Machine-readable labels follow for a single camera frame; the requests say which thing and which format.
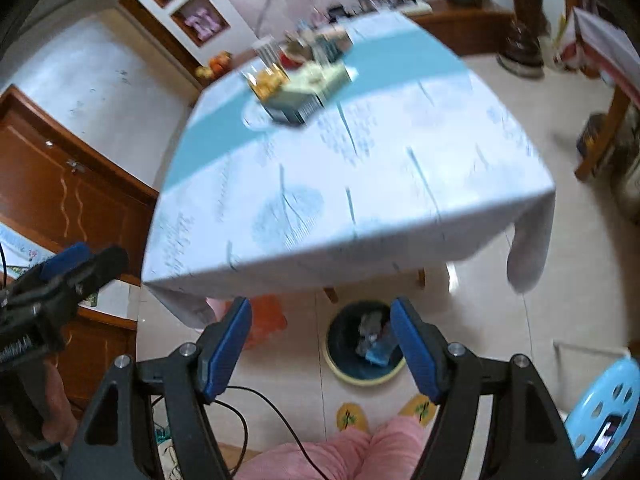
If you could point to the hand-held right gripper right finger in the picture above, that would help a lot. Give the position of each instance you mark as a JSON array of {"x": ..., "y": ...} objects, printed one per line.
[{"x": 415, "y": 352}]

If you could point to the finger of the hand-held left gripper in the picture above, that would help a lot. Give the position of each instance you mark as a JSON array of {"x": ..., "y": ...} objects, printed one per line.
[
  {"x": 107, "y": 265},
  {"x": 65, "y": 260}
]

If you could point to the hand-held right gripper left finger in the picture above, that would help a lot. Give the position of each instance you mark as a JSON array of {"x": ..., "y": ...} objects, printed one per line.
[{"x": 225, "y": 352}]

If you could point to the white blue wipes packet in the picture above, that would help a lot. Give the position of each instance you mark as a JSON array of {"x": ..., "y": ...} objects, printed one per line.
[{"x": 377, "y": 355}]

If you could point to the round black trash bin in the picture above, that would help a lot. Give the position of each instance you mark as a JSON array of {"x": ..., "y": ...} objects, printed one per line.
[{"x": 340, "y": 360}]

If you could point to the yellow snack packet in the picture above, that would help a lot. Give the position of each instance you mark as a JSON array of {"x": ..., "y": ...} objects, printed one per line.
[{"x": 270, "y": 84}]

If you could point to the green cream box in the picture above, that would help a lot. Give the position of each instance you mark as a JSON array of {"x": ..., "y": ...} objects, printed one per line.
[{"x": 305, "y": 92}]

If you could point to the patterned paper cup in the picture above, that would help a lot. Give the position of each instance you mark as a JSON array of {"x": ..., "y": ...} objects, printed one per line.
[{"x": 266, "y": 52}]

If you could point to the small grey box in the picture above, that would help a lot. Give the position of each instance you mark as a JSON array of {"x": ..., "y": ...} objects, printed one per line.
[{"x": 332, "y": 42}]

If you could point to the person's left forearm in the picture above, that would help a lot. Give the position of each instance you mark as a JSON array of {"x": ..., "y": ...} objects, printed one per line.
[{"x": 57, "y": 400}]

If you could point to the orange plastic bag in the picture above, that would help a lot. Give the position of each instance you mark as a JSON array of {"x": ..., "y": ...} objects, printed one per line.
[{"x": 265, "y": 320}]

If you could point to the yellow green slipper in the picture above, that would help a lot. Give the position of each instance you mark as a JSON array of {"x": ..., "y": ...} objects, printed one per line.
[
  {"x": 352, "y": 417},
  {"x": 416, "y": 407}
]

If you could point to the brown wooden door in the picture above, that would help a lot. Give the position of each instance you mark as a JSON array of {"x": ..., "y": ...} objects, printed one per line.
[{"x": 60, "y": 185}]

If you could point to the person's right leg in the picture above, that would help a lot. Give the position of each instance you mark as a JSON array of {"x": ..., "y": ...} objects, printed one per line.
[{"x": 397, "y": 440}]

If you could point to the person's leg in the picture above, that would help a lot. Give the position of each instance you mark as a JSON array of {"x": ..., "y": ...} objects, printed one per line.
[
  {"x": 397, "y": 440},
  {"x": 310, "y": 460}
]

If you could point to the person's left leg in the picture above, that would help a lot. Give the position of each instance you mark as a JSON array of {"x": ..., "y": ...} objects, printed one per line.
[{"x": 310, "y": 460}]

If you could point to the blue tree print tablecloth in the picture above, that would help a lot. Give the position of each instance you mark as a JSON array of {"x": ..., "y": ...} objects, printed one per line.
[{"x": 390, "y": 170}]

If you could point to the blue plastic stool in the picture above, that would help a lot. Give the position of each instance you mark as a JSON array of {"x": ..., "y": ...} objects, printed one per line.
[{"x": 595, "y": 400}]

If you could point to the pink dumbbell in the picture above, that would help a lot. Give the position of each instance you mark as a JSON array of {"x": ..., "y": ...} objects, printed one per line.
[
  {"x": 212, "y": 20},
  {"x": 196, "y": 22}
]

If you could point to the metal cooking pot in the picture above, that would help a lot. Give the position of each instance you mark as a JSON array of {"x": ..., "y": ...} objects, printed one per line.
[{"x": 629, "y": 185}]

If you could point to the dark printed cardboard box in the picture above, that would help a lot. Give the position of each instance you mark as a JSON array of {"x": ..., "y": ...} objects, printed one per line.
[{"x": 591, "y": 135}]

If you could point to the wooden television cabinet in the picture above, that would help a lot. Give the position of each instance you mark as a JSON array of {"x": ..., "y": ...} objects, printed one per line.
[{"x": 470, "y": 30}]

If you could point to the dark brown floor vase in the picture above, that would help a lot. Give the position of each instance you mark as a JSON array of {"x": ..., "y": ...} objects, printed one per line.
[{"x": 522, "y": 40}]

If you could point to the white set-top box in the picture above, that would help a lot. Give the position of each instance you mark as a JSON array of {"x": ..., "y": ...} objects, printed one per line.
[{"x": 414, "y": 7}]

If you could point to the pink printed tablecloth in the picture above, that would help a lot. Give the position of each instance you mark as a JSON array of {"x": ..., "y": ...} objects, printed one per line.
[{"x": 605, "y": 45}]

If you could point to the cartoon wall poster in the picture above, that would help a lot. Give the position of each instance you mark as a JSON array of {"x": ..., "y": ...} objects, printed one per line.
[{"x": 20, "y": 247}]

